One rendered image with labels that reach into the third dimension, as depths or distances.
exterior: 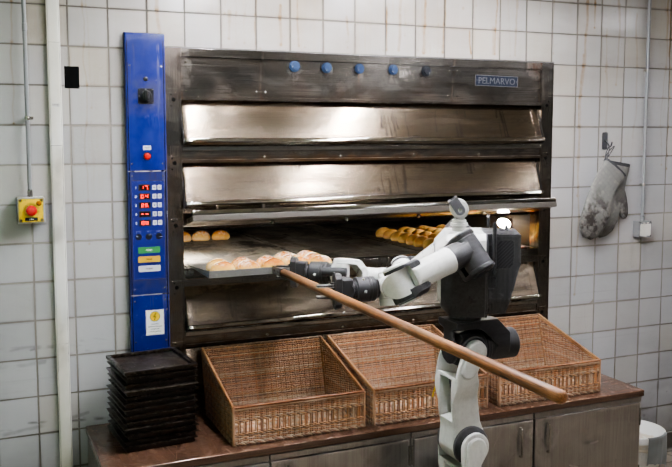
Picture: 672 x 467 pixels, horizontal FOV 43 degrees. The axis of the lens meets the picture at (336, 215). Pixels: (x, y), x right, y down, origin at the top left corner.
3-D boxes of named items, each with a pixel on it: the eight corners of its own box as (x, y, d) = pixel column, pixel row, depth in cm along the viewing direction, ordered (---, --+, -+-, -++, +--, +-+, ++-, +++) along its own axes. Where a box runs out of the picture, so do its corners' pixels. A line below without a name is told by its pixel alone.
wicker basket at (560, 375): (440, 378, 408) (441, 321, 405) (537, 365, 430) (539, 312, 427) (498, 408, 363) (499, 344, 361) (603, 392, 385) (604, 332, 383)
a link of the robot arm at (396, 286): (387, 307, 289) (390, 308, 270) (374, 279, 290) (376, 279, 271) (415, 293, 290) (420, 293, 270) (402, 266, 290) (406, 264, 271)
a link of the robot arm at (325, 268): (323, 262, 336) (351, 263, 334) (322, 289, 335) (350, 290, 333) (317, 259, 326) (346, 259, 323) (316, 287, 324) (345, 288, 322)
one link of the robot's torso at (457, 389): (466, 448, 325) (469, 329, 321) (492, 465, 309) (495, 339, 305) (431, 454, 319) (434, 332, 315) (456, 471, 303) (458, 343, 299)
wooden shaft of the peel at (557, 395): (569, 404, 177) (570, 390, 177) (558, 406, 176) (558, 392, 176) (287, 275, 333) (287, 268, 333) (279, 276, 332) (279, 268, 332)
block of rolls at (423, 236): (372, 236, 473) (372, 226, 472) (447, 232, 492) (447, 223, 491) (426, 250, 417) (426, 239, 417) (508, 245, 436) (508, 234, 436)
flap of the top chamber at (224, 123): (183, 145, 350) (179, 100, 354) (540, 143, 421) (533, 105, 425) (186, 142, 346) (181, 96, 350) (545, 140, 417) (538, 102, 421)
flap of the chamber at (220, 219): (193, 221, 340) (182, 227, 358) (557, 206, 410) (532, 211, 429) (192, 215, 340) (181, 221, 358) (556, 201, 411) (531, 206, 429)
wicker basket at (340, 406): (199, 409, 361) (198, 346, 359) (322, 394, 383) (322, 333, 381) (231, 448, 317) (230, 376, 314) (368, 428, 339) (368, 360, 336)
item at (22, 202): (16, 222, 327) (15, 196, 326) (44, 221, 331) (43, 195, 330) (17, 224, 320) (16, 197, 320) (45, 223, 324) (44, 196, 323)
